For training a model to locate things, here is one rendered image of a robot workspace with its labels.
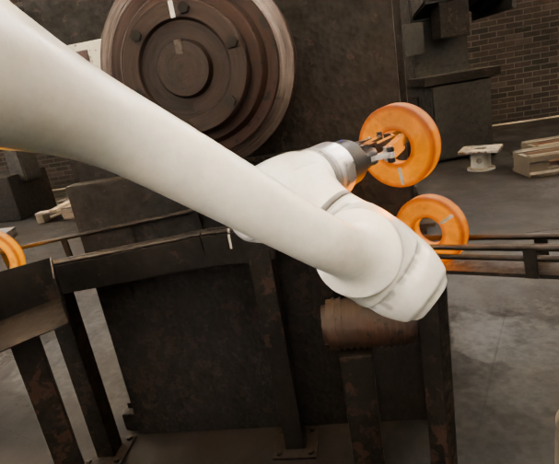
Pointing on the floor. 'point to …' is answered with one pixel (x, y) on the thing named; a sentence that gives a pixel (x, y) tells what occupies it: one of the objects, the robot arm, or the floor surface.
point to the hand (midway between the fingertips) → (397, 136)
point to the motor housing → (362, 366)
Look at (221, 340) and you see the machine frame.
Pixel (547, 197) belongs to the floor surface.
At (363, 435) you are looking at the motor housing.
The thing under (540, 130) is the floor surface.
